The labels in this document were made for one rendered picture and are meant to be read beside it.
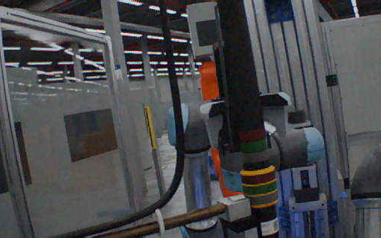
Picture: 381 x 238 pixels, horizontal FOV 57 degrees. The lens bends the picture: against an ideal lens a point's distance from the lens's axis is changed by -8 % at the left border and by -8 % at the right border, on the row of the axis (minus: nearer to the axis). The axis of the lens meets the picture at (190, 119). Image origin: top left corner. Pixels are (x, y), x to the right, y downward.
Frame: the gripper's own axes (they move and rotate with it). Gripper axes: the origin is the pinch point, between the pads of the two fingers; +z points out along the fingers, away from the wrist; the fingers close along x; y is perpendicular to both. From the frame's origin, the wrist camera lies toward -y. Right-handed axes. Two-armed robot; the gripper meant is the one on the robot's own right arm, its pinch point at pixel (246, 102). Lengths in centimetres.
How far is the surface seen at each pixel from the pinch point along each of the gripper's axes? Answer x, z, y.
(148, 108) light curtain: 97, -582, 3
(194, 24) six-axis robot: 1, -395, -87
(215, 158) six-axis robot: 1, -419, 75
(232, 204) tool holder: 3.6, 1.8, 11.2
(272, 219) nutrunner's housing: -1.1, -0.1, 14.6
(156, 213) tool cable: 12.0, 4.6, 10.1
